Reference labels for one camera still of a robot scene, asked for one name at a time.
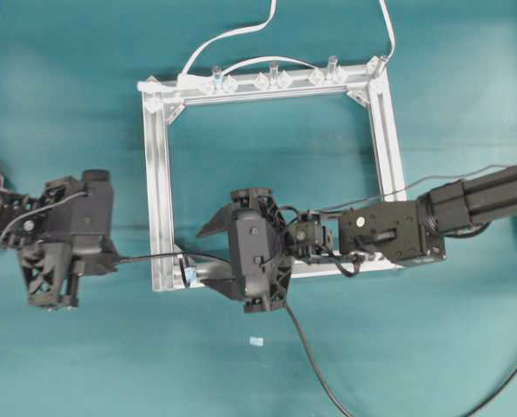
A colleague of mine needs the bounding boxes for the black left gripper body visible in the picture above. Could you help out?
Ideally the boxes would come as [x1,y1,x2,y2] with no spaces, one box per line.
[18,169,118,309]

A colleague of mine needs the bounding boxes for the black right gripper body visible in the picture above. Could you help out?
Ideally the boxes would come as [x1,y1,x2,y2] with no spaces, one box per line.
[228,188,292,313]

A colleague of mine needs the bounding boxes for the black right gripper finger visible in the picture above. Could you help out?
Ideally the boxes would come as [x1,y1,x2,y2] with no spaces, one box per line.
[202,260,245,301]
[196,204,231,238]

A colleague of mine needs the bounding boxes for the black USB cable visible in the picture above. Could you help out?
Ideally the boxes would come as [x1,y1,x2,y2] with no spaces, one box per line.
[117,250,517,417]

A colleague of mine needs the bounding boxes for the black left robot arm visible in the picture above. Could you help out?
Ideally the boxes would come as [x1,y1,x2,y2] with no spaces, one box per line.
[0,169,120,309]

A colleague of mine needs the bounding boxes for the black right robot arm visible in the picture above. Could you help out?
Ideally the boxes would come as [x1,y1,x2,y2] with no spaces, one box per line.
[198,165,517,313]

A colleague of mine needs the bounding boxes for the small blue tape piece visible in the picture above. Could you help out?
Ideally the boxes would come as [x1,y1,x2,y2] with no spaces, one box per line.
[249,336,264,347]

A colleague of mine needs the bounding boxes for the aluminium extrusion frame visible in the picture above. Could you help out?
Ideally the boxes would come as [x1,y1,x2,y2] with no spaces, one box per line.
[137,56,407,292]

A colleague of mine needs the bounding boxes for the clear standoff post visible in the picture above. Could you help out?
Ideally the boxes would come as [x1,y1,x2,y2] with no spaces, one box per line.
[269,62,279,89]
[212,65,223,94]
[325,56,338,82]

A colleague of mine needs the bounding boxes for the white flat ethernet cable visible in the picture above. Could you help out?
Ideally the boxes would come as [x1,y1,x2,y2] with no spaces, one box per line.
[177,0,397,86]

